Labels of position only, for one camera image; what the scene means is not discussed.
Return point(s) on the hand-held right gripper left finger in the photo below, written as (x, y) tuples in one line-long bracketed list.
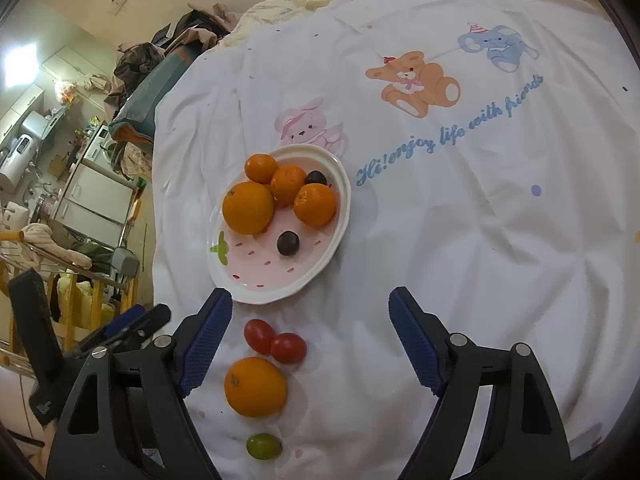
[(202, 350)]

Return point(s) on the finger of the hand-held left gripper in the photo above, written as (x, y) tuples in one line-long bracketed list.
[(150, 319), (117, 325)]

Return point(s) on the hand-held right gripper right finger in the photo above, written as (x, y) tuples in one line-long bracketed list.
[(417, 345)]

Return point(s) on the red cherry tomato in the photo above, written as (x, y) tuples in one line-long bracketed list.
[(258, 335), (288, 348)]

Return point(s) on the large orange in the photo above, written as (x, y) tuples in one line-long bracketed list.
[(248, 208), (255, 387)]

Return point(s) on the pink strawberry pattern plate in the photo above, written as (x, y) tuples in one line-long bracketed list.
[(260, 275)]

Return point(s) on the dark purple round fruit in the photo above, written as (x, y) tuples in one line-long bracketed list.
[(316, 178), (288, 243)]

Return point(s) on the small tangerine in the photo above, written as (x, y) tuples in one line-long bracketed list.
[(315, 204), (261, 168), (288, 184)]

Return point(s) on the grey plastic object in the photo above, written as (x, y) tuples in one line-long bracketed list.
[(125, 264)]

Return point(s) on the beige towel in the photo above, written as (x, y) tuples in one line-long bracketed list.
[(45, 240)]

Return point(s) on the yellow wooden drying rack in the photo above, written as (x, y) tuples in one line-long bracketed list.
[(12, 235)]

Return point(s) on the white kitchen base cabinet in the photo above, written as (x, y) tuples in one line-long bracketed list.
[(95, 195)]

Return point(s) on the pink floral fabric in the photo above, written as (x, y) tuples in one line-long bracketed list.
[(132, 160)]

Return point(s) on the white water heater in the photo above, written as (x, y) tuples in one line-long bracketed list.
[(17, 160)]

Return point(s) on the silver range hood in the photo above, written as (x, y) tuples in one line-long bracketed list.
[(35, 122)]

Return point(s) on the teal cushion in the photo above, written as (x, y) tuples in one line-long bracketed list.
[(145, 105)]

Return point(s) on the orange hanging bag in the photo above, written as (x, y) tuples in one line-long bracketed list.
[(65, 92)]

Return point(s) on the ceiling light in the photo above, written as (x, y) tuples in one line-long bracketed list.
[(22, 64)]

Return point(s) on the pile of dark clothes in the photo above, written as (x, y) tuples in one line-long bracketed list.
[(150, 57)]

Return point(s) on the white wall cabinets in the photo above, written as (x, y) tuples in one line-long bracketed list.
[(22, 102)]

